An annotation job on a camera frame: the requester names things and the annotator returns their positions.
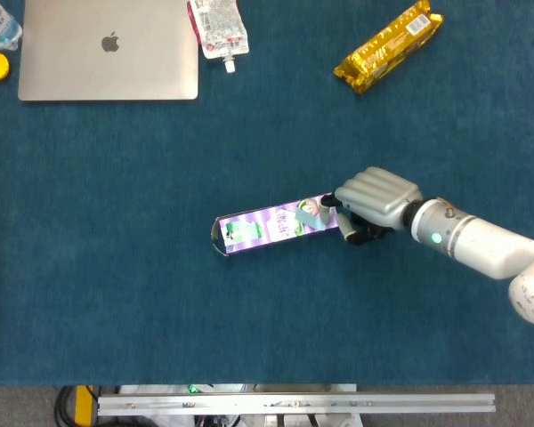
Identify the white spout pouch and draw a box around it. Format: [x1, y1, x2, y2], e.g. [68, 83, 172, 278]
[186, 0, 251, 74]

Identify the clear plastic water bottle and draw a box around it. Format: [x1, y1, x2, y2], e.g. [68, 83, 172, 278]
[0, 0, 23, 52]

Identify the right robot hand, silver black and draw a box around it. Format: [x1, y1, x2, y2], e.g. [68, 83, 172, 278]
[319, 166, 425, 246]

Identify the blue felt table cloth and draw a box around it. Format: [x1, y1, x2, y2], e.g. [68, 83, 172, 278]
[0, 0, 534, 387]

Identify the yellow bracket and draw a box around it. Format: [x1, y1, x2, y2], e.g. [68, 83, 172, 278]
[74, 384, 95, 427]

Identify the aluminium profile rail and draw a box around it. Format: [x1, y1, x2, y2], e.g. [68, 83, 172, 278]
[96, 392, 498, 417]

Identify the silver Apple laptop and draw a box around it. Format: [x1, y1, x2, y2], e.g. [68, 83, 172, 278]
[17, 0, 200, 102]

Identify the purple milk carton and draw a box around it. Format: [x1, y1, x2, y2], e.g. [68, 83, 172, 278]
[210, 191, 342, 259]

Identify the black cable bundle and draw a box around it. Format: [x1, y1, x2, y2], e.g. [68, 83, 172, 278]
[53, 385, 100, 427]

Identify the gold snack package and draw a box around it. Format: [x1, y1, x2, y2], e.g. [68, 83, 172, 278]
[333, 0, 445, 96]

